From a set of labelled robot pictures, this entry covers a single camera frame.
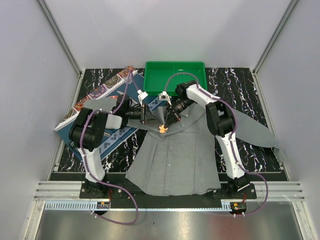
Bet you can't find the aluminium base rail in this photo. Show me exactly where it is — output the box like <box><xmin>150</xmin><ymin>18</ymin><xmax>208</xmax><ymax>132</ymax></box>
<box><xmin>34</xmin><ymin>173</ymin><xmax>305</xmax><ymax>212</ymax></box>

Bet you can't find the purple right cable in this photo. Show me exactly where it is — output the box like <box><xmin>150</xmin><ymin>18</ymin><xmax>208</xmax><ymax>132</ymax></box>
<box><xmin>163</xmin><ymin>72</ymin><xmax>269</xmax><ymax>217</ymax></box>

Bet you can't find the green plastic tray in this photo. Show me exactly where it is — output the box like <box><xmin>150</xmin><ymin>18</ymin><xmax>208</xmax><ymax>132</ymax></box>
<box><xmin>143</xmin><ymin>61</ymin><xmax>208</xmax><ymax>96</ymax></box>

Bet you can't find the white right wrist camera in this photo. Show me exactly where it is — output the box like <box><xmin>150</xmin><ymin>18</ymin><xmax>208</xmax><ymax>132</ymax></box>
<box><xmin>158</xmin><ymin>91</ymin><xmax>172</xmax><ymax>106</ymax></box>

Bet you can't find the right frame post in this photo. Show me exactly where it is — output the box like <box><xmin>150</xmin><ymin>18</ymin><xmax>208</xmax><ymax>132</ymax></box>
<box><xmin>252</xmin><ymin>0</ymin><xmax>300</xmax><ymax>75</ymax></box>

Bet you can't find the colourful patterned table runner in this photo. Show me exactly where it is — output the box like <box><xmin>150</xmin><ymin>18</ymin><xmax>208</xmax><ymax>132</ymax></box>
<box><xmin>54</xmin><ymin>66</ymin><xmax>138</xmax><ymax>132</ymax></box>

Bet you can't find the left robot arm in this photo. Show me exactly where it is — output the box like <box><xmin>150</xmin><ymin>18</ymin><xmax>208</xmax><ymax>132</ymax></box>
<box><xmin>68</xmin><ymin>94</ymin><xmax>160</xmax><ymax>199</ymax></box>

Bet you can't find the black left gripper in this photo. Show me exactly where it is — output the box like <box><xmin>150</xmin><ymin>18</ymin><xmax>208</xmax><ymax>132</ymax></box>
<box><xmin>125</xmin><ymin>103</ymin><xmax>161</xmax><ymax>125</ymax></box>

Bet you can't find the frame post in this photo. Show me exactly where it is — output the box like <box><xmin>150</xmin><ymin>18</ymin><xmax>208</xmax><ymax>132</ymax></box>
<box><xmin>252</xmin><ymin>0</ymin><xmax>300</xmax><ymax>75</ymax></box>
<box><xmin>35</xmin><ymin>0</ymin><xmax>82</xmax><ymax>77</ymax></box>

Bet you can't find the left frame post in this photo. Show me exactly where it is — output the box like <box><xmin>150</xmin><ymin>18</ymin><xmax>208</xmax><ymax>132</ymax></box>
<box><xmin>35</xmin><ymin>0</ymin><xmax>82</xmax><ymax>77</ymax></box>

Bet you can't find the purple cable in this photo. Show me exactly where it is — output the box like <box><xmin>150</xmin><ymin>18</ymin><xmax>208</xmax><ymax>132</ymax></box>
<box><xmin>78</xmin><ymin>70</ymin><xmax>139</xmax><ymax>226</ymax></box>
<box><xmin>163</xmin><ymin>72</ymin><xmax>269</xmax><ymax>217</ymax></box>

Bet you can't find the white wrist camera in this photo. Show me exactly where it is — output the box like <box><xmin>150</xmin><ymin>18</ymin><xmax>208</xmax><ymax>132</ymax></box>
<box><xmin>158</xmin><ymin>91</ymin><xmax>172</xmax><ymax>106</ymax></box>
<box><xmin>137</xmin><ymin>89</ymin><xmax>148</xmax><ymax>106</ymax></box>

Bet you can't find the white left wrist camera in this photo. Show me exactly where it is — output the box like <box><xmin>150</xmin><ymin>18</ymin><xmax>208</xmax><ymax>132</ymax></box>
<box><xmin>137</xmin><ymin>89</ymin><xmax>148</xmax><ymax>106</ymax></box>

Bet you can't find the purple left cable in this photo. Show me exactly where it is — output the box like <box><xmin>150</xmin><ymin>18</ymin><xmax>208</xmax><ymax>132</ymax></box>
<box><xmin>78</xmin><ymin>70</ymin><xmax>139</xmax><ymax>226</ymax></box>

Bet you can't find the gold leaf brooch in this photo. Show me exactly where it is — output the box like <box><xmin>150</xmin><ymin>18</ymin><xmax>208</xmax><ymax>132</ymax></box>
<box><xmin>158</xmin><ymin>124</ymin><xmax>168</xmax><ymax>134</ymax></box>

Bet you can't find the grey button shirt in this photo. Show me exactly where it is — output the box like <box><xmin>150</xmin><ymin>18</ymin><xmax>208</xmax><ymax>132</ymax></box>
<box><xmin>83</xmin><ymin>97</ymin><xmax>287</xmax><ymax>197</ymax></box>

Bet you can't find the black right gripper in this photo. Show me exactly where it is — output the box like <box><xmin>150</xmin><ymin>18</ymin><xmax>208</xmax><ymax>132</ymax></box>
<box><xmin>164</xmin><ymin>98</ymin><xmax>194</xmax><ymax>129</ymax></box>

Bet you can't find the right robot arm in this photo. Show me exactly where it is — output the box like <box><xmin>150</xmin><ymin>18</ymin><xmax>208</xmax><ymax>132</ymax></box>
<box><xmin>159</xmin><ymin>80</ymin><xmax>250</xmax><ymax>199</ymax></box>

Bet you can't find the blue patterned placemat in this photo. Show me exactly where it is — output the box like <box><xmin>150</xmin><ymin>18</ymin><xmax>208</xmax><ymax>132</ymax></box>
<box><xmin>57</xmin><ymin>74</ymin><xmax>160</xmax><ymax>158</ymax></box>

